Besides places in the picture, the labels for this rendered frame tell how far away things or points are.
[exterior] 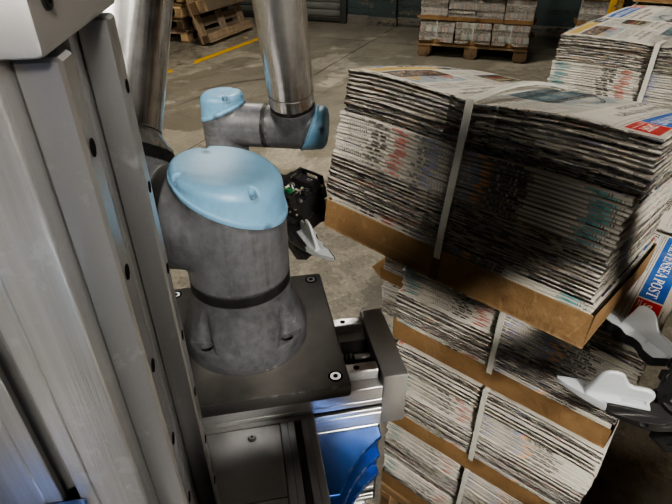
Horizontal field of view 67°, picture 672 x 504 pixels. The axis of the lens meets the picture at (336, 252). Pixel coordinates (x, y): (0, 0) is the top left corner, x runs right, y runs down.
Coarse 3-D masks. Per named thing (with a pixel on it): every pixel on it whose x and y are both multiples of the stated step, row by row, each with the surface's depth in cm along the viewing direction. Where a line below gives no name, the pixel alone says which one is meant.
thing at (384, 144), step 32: (352, 96) 65; (384, 96) 62; (416, 96) 59; (448, 96) 57; (352, 128) 67; (384, 128) 64; (416, 128) 61; (352, 160) 68; (384, 160) 64; (416, 160) 62; (352, 192) 69; (384, 192) 66; (416, 192) 62; (384, 224) 67; (416, 224) 64
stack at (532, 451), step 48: (432, 288) 83; (432, 336) 88; (480, 336) 81; (528, 336) 75; (432, 384) 93; (480, 384) 86; (528, 384) 79; (432, 432) 99; (480, 432) 91; (528, 432) 83; (432, 480) 106; (480, 480) 97; (528, 480) 88; (576, 480) 81
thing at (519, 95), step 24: (456, 96) 56; (504, 96) 61; (528, 96) 63; (552, 96) 65; (456, 120) 57; (480, 120) 55; (456, 144) 58; (480, 144) 56; (480, 168) 56; (432, 192) 61; (456, 192) 59; (432, 216) 62; (456, 216) 60; (432, 240) 63; (456, 240) 60
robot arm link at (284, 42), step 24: (264, 0) 67; (288, 0) 67; (264, 24) 70; (288, 24) 70; (264, 48) 73; (288, 48) 72; (264, 72) 78; (288, 72) 75; (288, 96) 78; (312, 96) 81; (264, 120) 84; (288, 120) 82; (312, 120) 83; (264, 144) 87; (288, 144) 86; (312, 144) 85
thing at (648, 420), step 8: (608, 408) 54; (616, 408) 54; (624, 408) 53; (632, 408) 53; (656, 408) 52; (616, 416) 54; (624, 416) 53; (632, 416) 53; (640, 416) 52; (648, 416) 52; (656, 416) 52; (664, 416) 52; (632, 424) 53; (640, 424) 53; (648, 424) 52; (656, 424) 51; (664, 424) 51
